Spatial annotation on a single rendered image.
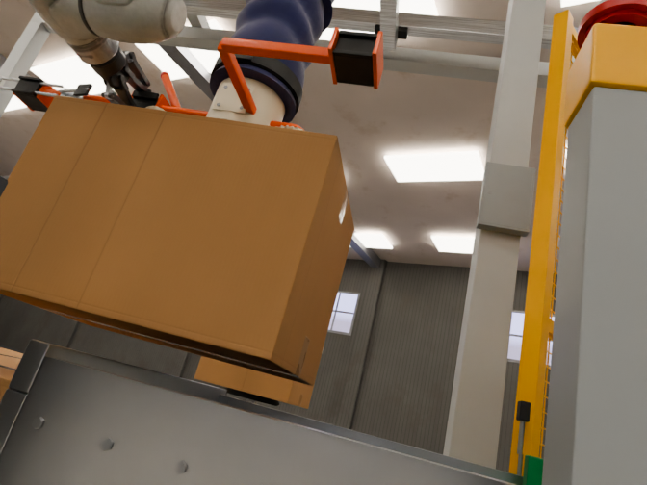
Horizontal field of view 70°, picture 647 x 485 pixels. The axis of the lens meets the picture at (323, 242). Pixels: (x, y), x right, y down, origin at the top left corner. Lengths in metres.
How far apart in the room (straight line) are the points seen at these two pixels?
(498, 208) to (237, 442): 1.65
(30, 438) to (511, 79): 2.28
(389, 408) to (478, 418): 7.48
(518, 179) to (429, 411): 7.29
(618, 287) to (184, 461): 0.44
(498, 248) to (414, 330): 7.49
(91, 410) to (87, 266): 0.32
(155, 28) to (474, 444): 1.58
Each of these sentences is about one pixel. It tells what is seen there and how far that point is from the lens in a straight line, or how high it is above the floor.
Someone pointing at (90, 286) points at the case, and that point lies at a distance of 0.85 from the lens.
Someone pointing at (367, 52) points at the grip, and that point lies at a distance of 0.83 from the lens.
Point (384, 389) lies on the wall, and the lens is 9.36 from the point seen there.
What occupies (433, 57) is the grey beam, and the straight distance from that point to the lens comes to 3.68.
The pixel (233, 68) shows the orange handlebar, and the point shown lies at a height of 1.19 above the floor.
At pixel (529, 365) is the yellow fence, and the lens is 1.34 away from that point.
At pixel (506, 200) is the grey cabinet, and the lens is 2.04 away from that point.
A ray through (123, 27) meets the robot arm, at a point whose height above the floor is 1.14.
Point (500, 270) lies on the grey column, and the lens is 1.97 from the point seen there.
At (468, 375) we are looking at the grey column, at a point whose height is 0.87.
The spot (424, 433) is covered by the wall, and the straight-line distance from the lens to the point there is 9.07.
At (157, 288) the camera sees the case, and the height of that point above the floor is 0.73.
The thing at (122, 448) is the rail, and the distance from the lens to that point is 0.59.
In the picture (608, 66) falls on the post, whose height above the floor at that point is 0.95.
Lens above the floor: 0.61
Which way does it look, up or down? 20 degrees up
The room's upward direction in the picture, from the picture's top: 15 degrees clockwise
